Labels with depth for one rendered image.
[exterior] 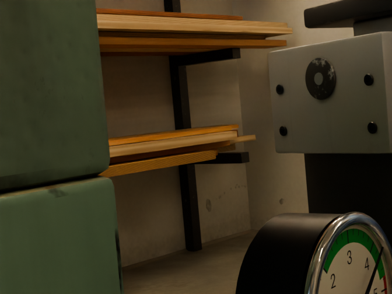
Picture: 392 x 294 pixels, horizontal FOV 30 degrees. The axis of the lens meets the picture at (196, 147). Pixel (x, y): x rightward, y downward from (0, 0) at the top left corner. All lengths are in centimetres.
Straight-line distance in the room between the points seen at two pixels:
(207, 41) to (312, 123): 264
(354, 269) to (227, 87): 385
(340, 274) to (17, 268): 10
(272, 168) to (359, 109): 350
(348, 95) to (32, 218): 39
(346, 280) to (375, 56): 33
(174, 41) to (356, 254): 285
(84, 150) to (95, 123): 1
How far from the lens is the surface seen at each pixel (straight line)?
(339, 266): 24
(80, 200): 24
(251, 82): 412
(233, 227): 411
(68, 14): 24
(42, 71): 23
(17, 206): 22
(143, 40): 295
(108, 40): 283
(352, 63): 57
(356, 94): 57
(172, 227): 375
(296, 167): 398
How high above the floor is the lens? 73
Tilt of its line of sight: 3 degrees down
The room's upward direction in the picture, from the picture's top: 5 degrees counter-clockwise
